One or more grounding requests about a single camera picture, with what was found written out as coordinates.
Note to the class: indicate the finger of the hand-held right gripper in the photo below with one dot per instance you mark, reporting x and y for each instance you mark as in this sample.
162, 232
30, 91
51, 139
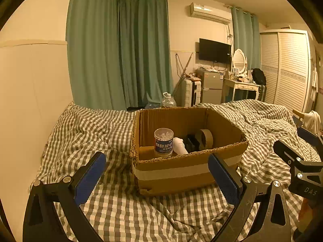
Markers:
287, 152
311, 138

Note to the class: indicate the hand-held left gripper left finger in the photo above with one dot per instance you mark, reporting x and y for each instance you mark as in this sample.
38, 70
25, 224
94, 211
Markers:
89, 179

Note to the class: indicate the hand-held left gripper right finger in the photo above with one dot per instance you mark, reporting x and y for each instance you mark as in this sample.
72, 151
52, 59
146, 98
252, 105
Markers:
224, 179

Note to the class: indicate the brown cardboard box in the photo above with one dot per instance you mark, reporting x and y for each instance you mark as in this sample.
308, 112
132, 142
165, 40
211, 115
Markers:
181, 169

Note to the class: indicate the tape roll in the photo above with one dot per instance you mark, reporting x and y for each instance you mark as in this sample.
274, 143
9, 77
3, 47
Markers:
205, 138

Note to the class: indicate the small black object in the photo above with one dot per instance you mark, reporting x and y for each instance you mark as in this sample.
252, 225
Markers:
191, 142

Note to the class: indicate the small white bottle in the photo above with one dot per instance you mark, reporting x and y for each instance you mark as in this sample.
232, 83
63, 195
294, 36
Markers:
180, 146

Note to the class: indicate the clear plastic bottle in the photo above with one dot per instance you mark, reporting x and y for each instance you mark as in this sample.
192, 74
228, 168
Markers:
164, 145

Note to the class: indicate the white cloth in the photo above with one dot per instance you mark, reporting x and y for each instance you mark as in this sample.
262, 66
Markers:
313, 121

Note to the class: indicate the checked blanket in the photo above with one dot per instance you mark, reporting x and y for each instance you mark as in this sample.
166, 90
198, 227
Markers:
121, 206

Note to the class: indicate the dark suitcase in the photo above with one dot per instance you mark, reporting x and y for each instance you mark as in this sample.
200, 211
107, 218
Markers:
262, 92

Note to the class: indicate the white louvred wardrobe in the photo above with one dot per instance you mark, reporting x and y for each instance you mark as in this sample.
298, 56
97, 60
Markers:
287, 68

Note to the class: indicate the white dressing table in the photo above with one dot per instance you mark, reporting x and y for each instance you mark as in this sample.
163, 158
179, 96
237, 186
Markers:
242, 87

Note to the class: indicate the black backpack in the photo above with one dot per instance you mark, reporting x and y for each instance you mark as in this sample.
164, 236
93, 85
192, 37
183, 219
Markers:
259, 76

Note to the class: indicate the white suitcase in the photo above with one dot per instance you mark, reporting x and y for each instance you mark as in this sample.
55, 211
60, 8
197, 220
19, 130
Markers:
191, 93

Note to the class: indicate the small grey fridge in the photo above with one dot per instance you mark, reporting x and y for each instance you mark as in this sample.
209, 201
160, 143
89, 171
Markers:
211, 87

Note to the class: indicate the large clear water jug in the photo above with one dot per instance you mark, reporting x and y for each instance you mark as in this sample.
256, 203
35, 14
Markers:
168, 101

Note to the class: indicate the oval white-framed mirror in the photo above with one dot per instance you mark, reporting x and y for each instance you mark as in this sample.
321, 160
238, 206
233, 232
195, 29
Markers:
239, 60

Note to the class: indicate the wide green curtain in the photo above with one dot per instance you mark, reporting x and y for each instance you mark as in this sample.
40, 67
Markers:
118, 55

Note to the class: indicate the white air conditioner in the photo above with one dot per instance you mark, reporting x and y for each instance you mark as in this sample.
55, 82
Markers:
210, 12

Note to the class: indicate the wooden chair frame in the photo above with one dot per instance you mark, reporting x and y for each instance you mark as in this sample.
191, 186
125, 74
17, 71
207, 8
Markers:
297, 117

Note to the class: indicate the black wall television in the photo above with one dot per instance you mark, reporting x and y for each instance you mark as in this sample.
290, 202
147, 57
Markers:
214, 50

